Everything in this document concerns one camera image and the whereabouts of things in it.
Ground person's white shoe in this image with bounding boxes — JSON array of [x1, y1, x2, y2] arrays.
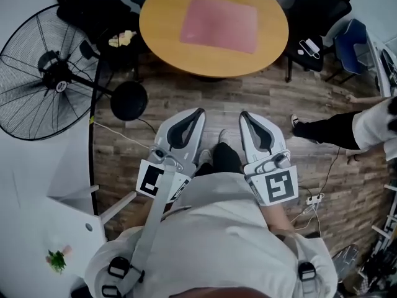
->
[[218, 129, 232, 146], [197, 148, 213, 168]]

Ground person's black trousers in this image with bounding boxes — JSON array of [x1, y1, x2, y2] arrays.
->
[[194, 142, 244, 177]]

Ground thin black cable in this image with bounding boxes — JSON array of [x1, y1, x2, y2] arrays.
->
[[297, 147, 342, 198]]

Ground small green potted plant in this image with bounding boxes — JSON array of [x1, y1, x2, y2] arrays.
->
[[45, 245, 73, 274]]

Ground yellow soft toy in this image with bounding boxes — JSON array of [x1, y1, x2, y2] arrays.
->
[[108, 29, 138, 48]]

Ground person's white shirt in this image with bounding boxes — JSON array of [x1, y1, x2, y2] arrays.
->
[[83, 170, 339, 298]]

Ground grey shoulder strap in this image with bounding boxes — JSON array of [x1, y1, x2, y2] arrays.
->
[[275, 233, 322, 298], [101, 163, 176, 298]]

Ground white desk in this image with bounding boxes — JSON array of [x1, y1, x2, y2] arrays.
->
[[0, 110, 138, 298]]

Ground black patterned board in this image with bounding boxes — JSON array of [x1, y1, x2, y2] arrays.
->
[[331, 243, 360, 284]]

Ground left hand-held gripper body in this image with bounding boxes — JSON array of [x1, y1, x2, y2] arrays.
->
[[135, 136, 200, 204]]

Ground white power bank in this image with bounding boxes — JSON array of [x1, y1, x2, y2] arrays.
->
[[305, 38, 321, 58]]

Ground pink desk mat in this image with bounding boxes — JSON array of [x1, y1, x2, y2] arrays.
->
[[179, 0, 259, 55]]

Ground round wooden table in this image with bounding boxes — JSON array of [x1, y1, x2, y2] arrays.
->
[[138, 0, 290, 79]]

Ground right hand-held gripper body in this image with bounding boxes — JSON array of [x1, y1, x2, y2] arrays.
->
[[243, 148, 300, 207]]

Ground white power strip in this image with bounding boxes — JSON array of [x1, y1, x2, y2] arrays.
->
[[306, 192, 326, 205]]

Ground thin white cable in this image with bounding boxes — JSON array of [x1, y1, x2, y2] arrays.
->
[[92, 120, 150, 150]]

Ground blue chair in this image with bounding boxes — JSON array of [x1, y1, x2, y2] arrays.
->
[[324, 18, 378, 84]]

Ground person's right forearm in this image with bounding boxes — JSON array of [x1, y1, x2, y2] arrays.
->
[[265, 202, 296, 233]]

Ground white metal rack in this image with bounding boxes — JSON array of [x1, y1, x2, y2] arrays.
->
[[370, 181, 397, 251]]

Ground black office chair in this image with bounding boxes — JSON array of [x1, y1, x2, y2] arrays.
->
[[55, 0, 143, 82], [283, 0, 354, 83]]

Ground large black floor fan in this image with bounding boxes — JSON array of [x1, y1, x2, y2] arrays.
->
[[0, 3, 149, 142]]

